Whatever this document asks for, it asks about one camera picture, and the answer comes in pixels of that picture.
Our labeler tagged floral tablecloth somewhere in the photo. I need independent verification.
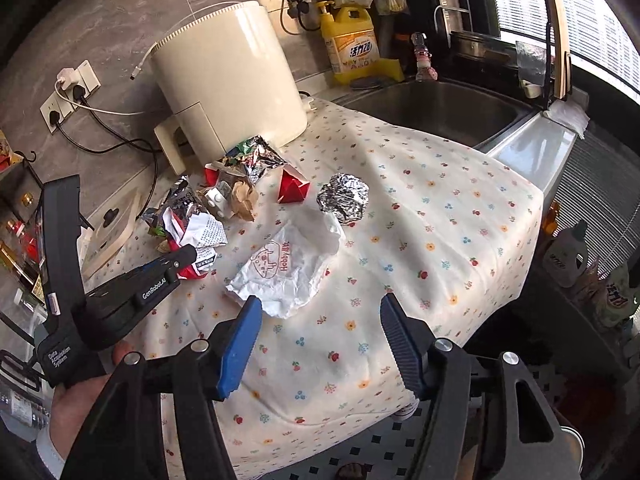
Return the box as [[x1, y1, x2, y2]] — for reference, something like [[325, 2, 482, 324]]
[[82, 97, 543, 480]]

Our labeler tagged white sink cabinet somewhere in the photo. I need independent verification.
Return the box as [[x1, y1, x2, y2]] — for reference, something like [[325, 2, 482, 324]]
[[487, 110, 576, 196]]

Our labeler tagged white laundry detergent jug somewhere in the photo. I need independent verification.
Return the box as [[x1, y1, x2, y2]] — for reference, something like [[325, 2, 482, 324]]
[[542, 220, 591, 288]]

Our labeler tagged small pink label bottle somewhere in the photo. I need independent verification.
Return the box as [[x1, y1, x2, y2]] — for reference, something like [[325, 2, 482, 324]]
[[411, 32, 438, 83]]

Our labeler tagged red paper carton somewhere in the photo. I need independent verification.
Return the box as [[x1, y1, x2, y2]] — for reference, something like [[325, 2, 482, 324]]
[[277, 162, 312, 206]]

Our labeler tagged black dish rack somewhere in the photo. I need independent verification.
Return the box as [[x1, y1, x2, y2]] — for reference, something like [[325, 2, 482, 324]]
[[430, 0, 556, 86]]

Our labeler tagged orange bottle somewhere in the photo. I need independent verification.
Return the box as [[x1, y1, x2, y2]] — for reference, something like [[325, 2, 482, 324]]
[[542, 200, 561, 236]]

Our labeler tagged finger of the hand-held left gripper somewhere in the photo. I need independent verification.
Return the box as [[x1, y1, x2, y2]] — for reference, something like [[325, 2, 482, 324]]
[[131, 244, 198, 286]]

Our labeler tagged black condiment rack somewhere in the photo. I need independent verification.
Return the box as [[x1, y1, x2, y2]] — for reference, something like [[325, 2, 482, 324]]
[[0, 130, 51, 311]]

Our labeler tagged aluminium foil ball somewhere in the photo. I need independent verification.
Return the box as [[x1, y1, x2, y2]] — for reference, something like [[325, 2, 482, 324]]
[[316, 172, 371, 223]]

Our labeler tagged row of condiment bottles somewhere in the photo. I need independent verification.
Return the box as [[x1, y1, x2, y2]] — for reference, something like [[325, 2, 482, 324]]
[[0, 210, 46, 306]]

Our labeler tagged white window blind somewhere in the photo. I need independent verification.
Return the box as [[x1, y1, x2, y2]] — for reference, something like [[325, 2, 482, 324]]
[[490, 0, 640, 86]]

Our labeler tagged person's left hand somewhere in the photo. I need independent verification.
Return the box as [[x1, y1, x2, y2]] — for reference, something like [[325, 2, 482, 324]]
[[50, 340, 136, 461]]

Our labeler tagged wooden cutting board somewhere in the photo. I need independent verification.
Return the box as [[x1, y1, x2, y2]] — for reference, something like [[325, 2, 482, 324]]
[[537, 0, 573, 101]]

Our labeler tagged crumpled brown paper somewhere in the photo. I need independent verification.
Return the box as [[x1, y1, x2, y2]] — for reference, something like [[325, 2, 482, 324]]
[[230, 177, 260, 222]]

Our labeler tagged printed detergent refill bag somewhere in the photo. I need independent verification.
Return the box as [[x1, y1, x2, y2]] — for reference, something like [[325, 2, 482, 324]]
[[595, 265, 640, 331]]

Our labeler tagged yellow detergent bottle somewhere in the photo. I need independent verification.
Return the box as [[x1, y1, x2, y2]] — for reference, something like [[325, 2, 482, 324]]
[[315, 1, 381, 78]]

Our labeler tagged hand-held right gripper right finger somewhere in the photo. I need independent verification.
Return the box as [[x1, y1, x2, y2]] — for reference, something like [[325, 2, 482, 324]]
[[379, 292, 586, 480]]

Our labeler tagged red white packet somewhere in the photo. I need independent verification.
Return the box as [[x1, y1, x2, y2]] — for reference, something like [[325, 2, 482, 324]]
[[170, 240, 211, 281]]

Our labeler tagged cream air fryer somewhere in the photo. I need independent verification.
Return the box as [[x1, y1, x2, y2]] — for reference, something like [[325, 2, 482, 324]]
[[150, 1, 308, 176]]

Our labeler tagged white wall socket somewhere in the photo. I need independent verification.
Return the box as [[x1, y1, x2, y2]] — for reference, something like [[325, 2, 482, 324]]
[[41, 60, 101, 133]]

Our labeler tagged steel basin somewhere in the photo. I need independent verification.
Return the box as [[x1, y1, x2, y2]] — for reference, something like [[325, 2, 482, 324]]
[[450, 30, 521, 68]]

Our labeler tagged silver foil wrapper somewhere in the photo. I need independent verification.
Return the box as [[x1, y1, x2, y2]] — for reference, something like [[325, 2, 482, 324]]
[[141, 176, 201, 236]]

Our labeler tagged white rag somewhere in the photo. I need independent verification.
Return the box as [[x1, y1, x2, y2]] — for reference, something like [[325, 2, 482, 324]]
[[545, 102, 591, 138]]

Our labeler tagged white paper wrapper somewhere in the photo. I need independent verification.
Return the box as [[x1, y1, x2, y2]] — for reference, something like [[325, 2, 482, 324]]
[[226, 207, 346, 320]]

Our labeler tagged steel sink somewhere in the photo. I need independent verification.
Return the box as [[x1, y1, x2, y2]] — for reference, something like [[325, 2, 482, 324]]
[[335, 77, 536, 151]]

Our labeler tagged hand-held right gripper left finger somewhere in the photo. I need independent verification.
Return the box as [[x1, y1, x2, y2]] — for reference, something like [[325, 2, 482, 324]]
[[60, 295, 263, 480]]

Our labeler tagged white receipt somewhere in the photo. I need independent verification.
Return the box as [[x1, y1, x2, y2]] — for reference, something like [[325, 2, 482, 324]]
[[167, 212, 227, 266]]

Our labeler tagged silver green snack wrapper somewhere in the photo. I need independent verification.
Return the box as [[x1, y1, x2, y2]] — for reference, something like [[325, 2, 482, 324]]
[[225, 135, 287, 183]]

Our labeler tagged white charging cable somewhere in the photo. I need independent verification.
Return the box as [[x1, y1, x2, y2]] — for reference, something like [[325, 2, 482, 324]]
[[55, 2, 261, 117]]

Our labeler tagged black power cable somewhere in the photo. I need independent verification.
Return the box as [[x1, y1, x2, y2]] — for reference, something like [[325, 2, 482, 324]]
[[47, 87, 161, 221]]

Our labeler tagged small white carton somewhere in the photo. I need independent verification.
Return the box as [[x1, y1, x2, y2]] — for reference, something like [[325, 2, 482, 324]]
[[207, 182, 233, 218]]

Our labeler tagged person's left forearm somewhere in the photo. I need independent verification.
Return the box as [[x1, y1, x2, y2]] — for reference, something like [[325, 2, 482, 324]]
[[30, 425, 66, 480]]

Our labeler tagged white charger plug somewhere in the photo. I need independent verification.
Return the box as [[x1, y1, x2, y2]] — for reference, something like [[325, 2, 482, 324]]
[[54, 67, 81, 92]]

